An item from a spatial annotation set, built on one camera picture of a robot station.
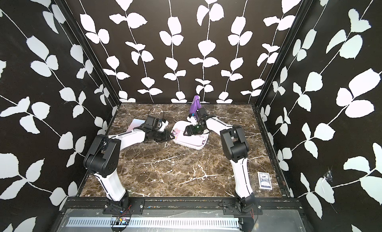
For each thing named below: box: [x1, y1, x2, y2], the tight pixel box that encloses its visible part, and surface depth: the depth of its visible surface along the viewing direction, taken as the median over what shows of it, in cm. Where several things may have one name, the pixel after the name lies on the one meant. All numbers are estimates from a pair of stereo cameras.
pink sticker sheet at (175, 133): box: [172, 127, 181, 141], surface depth 99 cm
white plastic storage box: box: [171, 120, 210, 150], surface depth 97 cm
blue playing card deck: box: [257, 171, 273, 191], surface depth 83 cm
